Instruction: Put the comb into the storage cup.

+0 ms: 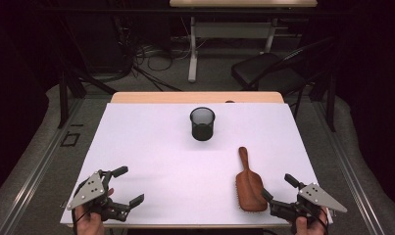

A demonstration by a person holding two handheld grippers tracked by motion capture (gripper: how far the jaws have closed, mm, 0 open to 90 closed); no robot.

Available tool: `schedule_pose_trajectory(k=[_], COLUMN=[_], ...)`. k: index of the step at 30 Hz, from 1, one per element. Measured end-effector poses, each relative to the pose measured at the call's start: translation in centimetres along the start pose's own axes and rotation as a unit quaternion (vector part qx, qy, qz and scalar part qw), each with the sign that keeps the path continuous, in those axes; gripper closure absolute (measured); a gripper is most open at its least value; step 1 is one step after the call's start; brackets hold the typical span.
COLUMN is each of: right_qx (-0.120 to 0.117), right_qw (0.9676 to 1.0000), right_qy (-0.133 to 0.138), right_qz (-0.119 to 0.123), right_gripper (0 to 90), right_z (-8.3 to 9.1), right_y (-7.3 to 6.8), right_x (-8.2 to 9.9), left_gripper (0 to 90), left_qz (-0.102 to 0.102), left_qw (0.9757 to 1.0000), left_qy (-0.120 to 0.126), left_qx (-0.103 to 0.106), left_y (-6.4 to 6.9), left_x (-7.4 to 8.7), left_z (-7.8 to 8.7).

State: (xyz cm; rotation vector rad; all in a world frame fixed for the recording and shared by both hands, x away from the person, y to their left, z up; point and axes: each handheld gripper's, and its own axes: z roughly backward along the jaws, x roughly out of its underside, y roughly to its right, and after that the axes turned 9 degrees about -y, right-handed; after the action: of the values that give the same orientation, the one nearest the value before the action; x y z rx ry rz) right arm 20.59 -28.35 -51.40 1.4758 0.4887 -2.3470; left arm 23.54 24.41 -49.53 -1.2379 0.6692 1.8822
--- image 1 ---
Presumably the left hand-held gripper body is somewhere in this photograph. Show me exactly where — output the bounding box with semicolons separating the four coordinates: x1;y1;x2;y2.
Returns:
67;169;131;223

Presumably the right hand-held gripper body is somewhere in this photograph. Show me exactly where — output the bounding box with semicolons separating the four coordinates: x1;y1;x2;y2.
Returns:
270;182;349;226

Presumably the brown wooden hairbrush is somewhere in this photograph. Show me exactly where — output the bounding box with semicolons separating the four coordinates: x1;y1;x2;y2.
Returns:
234;146;269;212

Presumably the black mesh cup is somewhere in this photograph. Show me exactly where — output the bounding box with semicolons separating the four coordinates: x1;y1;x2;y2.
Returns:
189;107;217;142

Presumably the person's right hand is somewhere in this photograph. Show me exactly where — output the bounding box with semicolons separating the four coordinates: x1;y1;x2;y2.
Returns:
289;209;330;235

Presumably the person's left hand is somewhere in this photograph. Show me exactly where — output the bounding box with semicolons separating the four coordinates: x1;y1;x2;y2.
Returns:
74;205;106;235

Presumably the white table sheet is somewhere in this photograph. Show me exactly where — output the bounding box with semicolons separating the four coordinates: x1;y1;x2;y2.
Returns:
60;102;334;226

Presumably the black metal stand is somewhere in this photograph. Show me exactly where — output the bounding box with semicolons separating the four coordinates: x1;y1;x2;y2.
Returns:
56;19;120;129

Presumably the black folding chair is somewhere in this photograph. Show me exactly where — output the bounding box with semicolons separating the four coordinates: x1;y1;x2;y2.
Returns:
230;36;336;120

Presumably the white-legged wooden desk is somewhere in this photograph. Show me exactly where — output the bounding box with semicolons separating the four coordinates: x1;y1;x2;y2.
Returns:
169;0;319;83

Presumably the right hand-held gripper cable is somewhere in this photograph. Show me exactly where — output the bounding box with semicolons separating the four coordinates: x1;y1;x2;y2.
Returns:
311;207;330;235

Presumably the hand-held gripper cable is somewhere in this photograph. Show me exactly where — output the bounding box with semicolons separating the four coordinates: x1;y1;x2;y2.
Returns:
311;207;330;235
71;182;103;235

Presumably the left hand-held gripper cable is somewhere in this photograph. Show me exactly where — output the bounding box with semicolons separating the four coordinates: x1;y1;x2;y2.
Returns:
71;182;103;235

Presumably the grey metal floor rail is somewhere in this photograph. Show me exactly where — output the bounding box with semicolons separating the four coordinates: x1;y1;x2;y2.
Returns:
0;97;85;235
311;97;387;235

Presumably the tangle of floor cables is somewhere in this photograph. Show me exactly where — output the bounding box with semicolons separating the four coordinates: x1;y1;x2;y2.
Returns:
132;42;193;92

